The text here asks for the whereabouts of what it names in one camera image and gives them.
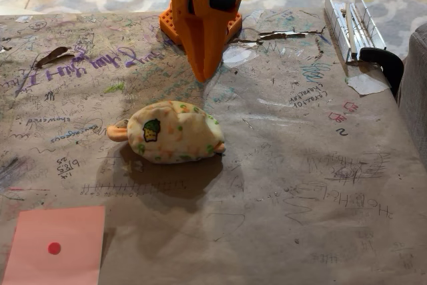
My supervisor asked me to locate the grey upholstered sofa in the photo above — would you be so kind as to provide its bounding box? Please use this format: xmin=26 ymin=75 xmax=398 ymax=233
xmin=396 ymin=23 xmax=427 ymax=168

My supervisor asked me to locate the dried brown leaf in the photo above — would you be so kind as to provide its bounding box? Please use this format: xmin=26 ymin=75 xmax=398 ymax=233
xmin=33 ymin=46 xmax=76 ymax=69

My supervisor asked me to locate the pink paper sheet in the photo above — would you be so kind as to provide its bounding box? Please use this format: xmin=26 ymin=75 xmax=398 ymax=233
xmin=1 ymin=205 xmax=106 ymax=285

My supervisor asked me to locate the aluminium channel rail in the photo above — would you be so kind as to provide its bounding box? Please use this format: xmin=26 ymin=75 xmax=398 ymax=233
xmin=324 ymin=0 xmax=388 ymax=65

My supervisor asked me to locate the scribbled brown paper table cover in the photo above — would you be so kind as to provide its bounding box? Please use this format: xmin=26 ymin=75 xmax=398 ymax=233
xmin=0 ymin=10 xmax=427 ymax=285

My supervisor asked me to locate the white tape patch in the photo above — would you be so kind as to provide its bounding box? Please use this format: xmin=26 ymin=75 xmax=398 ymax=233
xmin=221 ymin=45 xmax=260 ymax=69

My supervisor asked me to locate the clear tape patch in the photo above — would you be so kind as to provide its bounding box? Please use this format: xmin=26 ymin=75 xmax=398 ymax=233
xmin=344 ymin=71 xmax=392 ymax=96

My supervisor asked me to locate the cream spotted plush toy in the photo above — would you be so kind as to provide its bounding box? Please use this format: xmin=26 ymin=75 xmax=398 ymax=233
xmin=106 ymin=99 xmax=226 ymax=165

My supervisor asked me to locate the wooden stick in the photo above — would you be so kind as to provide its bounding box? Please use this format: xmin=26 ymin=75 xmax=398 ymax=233
xmin=344 ymin=2 xmax=358 ymax=56

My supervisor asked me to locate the black clamp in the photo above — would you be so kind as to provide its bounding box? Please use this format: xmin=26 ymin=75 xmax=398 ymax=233
xmin=359 ymin=47 xmax=406 ymax=99

